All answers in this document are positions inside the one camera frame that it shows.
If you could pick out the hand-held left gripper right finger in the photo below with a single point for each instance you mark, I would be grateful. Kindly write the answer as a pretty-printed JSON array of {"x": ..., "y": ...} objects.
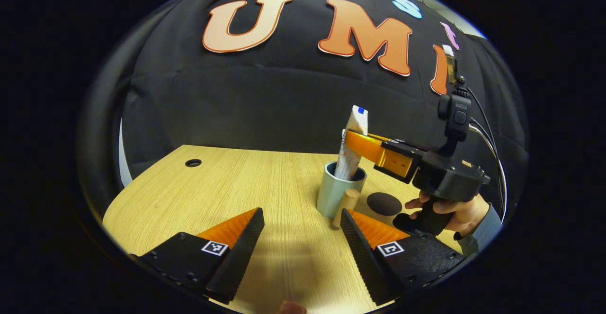
[{"x": 362, "y": 262}]

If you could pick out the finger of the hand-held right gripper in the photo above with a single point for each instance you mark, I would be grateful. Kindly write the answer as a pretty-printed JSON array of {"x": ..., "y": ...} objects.
[
  {"x": 367, "y": 147},
  {"x": 402, "y": 147}
]

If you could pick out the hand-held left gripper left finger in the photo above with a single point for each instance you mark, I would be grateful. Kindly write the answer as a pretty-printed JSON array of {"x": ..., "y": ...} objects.
[{"x": 241, "y": 262}]

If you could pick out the white toothpaste tube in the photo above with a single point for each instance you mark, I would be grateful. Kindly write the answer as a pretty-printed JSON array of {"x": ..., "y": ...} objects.
[{"x": 355, "y": 129}]

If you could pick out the dark brown round coaster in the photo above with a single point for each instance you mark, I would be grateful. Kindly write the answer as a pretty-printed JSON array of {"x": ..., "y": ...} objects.
[{"x": 384, "y": 203}]

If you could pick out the wooden desktop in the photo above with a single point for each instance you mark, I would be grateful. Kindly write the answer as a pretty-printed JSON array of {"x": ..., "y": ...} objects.
[{"x": 265, "y": 191}]

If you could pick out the black backdrop cloth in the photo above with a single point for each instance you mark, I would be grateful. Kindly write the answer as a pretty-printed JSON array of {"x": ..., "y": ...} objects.
[{"x": 265, "y": 105}]

